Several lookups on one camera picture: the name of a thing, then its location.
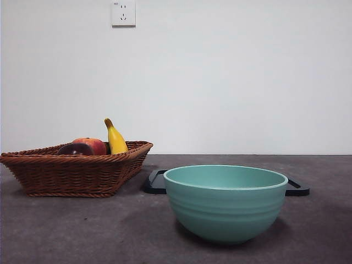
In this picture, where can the red apple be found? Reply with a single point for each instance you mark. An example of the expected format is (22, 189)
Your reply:
(99, 145)

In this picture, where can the dark purple plum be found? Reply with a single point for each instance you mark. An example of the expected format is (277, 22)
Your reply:
(75, 149)

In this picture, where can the dark rectangular tray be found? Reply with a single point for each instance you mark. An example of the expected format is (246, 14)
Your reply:
(298, 189)

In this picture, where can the dark green fruit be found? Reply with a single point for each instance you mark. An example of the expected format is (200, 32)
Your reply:
(108, 150)

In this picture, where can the teal bowl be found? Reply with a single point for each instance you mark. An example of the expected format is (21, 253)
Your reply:
(225, 211)

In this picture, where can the yellow banana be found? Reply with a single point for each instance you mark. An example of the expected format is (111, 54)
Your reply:
(116, 141)

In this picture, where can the brown wicker basket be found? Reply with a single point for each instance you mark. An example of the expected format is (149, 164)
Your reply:
(71, 176)

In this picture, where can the white wall socket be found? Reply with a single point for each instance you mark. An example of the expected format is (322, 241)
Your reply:
(123, 13)

